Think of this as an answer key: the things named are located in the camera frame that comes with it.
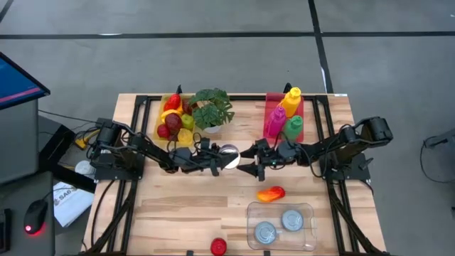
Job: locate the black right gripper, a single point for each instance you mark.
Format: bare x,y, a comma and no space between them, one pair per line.
281,153

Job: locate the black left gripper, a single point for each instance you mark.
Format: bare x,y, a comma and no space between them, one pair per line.
188,158

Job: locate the tin can with gold lid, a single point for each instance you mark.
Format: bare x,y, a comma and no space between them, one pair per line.
231,158

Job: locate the round yellow orange toy fruit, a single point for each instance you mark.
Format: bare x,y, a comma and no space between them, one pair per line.
185,136

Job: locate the pink plastic squeeze bottle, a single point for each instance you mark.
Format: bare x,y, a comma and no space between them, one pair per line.
275,122

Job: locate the artificial green monstera plant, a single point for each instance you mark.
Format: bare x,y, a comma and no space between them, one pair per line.
213,108

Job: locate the green toy apple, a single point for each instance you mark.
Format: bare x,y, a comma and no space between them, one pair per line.
188,121

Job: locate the green plastic bottle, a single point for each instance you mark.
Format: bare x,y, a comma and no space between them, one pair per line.
294,128

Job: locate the dark red toy fruit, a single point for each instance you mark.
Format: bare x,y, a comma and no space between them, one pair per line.
173,122

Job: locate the red toy apple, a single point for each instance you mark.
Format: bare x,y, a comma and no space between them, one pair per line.
187,106

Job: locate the red bell pepper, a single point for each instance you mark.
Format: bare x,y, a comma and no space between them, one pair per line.
163,131

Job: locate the yellow banana toy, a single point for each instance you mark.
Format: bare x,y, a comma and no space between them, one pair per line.
170,113

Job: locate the yellow plastic squeeze bottle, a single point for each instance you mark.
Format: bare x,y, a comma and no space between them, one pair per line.
291,101

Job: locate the tin can with blue label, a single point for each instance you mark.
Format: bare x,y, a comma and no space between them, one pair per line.
292,220

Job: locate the red orange toy pepper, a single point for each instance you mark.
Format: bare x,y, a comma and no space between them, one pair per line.
172,102

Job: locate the tin can with silver lid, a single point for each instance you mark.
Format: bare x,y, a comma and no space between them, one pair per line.
265,233

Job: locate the clear plastic bin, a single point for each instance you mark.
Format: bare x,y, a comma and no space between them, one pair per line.
305,241

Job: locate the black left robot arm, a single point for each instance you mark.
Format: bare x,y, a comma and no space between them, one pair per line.
124,149

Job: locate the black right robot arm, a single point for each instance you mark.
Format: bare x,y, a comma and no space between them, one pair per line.
348,142

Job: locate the translucent red plastic bin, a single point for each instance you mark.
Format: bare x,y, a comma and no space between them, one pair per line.
272,101

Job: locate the translucent yellow plastic bin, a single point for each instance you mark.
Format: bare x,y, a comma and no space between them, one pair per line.
160,140

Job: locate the red toy tomato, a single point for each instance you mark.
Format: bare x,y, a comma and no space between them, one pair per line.
218,246

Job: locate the white round container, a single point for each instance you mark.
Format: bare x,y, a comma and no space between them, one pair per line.
84,168

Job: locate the white printed paper sheet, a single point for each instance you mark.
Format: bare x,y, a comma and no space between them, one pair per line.
71,206

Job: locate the black computer mouse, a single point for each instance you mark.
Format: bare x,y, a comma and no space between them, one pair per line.
35,217

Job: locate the computer monitor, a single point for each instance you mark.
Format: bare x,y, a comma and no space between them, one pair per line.
14,85

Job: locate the black keyboard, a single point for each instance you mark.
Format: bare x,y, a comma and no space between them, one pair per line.
5,231

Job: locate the black aluminium table frame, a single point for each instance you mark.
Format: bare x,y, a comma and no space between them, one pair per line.
249,97

